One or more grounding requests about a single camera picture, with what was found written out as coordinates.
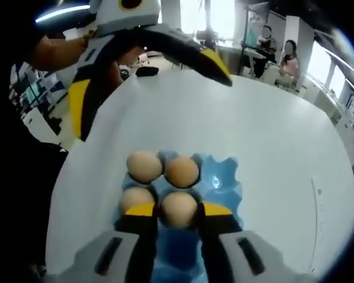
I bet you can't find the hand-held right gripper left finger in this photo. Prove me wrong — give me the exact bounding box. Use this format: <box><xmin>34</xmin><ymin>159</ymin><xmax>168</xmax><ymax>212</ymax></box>
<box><xmin>45</xmin><ymin>202</ymin><xmax>160</xmax><ymax>283</ymax></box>

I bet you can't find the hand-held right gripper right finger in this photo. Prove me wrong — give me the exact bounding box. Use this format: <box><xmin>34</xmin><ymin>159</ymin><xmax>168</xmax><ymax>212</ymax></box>
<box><xmin>198</xmin><ymin>200</ymin><xmax>310</xmax><ymax>283</ymax></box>

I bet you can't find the single brown egg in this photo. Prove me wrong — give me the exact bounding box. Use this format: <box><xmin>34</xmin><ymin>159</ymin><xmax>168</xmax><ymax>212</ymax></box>
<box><xmin>161</xmin><ymin>192</ymin><xmax>199</xmax><ymax>229</ymax></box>
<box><xmin>119</xmin><ymin>187</ymin><xmax>156</xmax><ymax>216</ymax></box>
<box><xmin>126</xmin><ymin>151</ymin><xmax>163</xmax><ymax>183</ymax></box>
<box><xmin>166</xmin><ymin>156</ymin><xmax>200</xmax><ymax>189</ymax></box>

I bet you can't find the blue egg tray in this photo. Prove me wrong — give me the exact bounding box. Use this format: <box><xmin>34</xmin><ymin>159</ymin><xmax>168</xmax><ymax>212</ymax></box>
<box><xmin>114</xmin><ymin>150</ymin><xmax>244</xmax><ymax>283</ymax></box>

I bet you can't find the small black object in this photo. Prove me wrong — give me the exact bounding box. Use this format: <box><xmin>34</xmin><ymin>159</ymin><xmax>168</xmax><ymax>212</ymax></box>
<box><xmin>135</xmin><ymin>67</ymin><xmax>160</xmax><ymax>78</ymax></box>

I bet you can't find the ceiling light strip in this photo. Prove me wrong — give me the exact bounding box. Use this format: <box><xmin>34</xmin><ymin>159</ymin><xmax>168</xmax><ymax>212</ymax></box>
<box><xmin>35</xmin><ymin>1</ymin><xmax>91</xmax><ymax>23</ymax></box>

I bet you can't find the black tripod stand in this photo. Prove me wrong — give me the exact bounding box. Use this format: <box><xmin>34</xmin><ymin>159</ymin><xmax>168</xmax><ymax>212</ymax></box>
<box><xmin>240</xmin><ymin>8</ymin><xmax>254</xmax><ymax>74</ymax></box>

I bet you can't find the person in black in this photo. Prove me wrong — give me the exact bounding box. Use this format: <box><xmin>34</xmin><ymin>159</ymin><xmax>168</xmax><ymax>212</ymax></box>
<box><xmin>0</xmin><ymin>28</ymin><xmax>70</xmax><ymax>283</ymax></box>

